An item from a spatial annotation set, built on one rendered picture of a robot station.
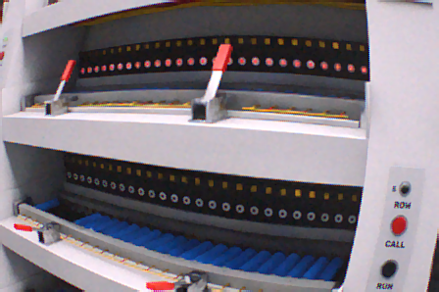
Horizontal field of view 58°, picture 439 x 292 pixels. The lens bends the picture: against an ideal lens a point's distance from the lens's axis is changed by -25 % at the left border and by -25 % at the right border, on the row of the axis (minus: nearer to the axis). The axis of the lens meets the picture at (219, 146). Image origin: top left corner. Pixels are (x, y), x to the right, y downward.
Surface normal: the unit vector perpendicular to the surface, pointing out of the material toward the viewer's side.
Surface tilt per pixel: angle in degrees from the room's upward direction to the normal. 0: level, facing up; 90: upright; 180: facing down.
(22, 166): 90
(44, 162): 90
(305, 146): 106
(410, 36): 90
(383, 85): 90
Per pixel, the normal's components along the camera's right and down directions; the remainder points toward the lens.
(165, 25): -0.49, -0.09
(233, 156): -0.51, 0.18
